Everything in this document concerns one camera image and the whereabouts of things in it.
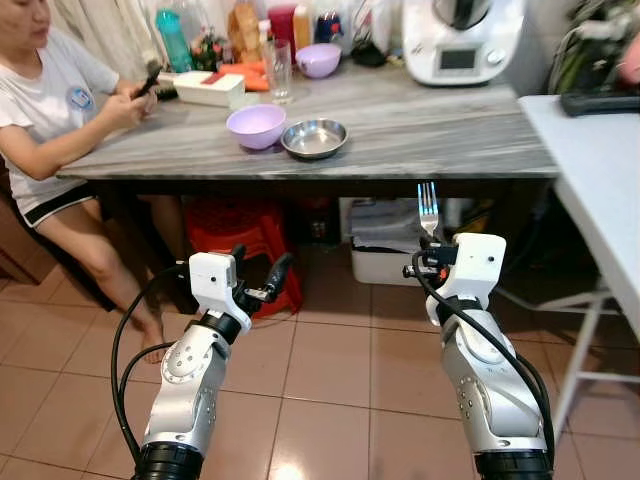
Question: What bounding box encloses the silver metal fork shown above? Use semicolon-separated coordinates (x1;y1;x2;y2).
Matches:
417;181;441;241

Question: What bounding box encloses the red plastic stool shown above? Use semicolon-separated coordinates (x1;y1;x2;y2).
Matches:
185;197;304;319

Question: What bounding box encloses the white plastic storage box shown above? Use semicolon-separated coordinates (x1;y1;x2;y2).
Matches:
349;198;473;287

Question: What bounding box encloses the grey marble dining table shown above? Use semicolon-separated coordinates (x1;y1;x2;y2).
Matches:
57;58;561;331

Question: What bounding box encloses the large purple plastic bowl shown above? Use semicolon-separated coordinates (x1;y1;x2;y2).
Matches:
226;104;288;151

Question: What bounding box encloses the stainless steel bowl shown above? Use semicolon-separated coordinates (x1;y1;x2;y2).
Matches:
281;118;349;161

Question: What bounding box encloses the white box with red strip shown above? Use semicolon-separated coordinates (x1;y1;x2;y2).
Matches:
172;70;247;108

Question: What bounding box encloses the white folding table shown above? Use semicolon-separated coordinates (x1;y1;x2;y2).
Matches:
517;93;640;441

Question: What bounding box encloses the orange flat tray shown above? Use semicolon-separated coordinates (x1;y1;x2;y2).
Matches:
217;62;271;93

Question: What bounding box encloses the clear drinking glass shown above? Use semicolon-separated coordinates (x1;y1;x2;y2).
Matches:
264;38;293;104

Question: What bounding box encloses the black phone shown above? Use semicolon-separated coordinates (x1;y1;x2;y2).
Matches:
132;60;166;99

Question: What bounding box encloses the white kitchen cooking machine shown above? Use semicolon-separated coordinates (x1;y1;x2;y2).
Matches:
402;0;527;87

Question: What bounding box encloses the small potted flower plant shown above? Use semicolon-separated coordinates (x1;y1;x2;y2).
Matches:
190;28;227;73

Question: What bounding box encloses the black flat tray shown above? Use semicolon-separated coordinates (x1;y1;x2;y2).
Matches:
559;90;640;118

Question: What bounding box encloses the small purple plastic bowl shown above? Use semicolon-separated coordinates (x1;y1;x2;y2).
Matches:
296;43;343;80

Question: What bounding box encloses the teal water bottle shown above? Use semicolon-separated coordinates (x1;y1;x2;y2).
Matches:
155;9;194;74

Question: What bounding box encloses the orange snack bag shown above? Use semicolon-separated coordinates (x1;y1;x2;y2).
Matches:
227;0;264;64

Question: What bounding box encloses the red plastic container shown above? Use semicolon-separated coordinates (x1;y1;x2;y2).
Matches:
266;3;298;51

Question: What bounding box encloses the seated person in white shirt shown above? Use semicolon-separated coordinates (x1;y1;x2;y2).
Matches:
0;0;191;366

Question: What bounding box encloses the beige curtain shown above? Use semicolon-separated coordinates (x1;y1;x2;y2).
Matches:
52;0;167;77

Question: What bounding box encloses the pink round plastic item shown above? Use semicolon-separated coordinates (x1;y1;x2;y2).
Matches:
617;33;640;87

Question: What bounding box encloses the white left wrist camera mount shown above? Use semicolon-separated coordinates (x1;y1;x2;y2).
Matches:
188;251;239;307

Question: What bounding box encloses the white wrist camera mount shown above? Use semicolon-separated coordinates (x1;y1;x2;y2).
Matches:
188;251;239;307
430;232;507;327

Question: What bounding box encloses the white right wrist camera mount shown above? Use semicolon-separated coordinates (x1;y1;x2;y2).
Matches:
430;232;507;327

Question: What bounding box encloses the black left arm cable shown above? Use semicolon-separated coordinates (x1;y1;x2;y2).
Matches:
108;262;193;466

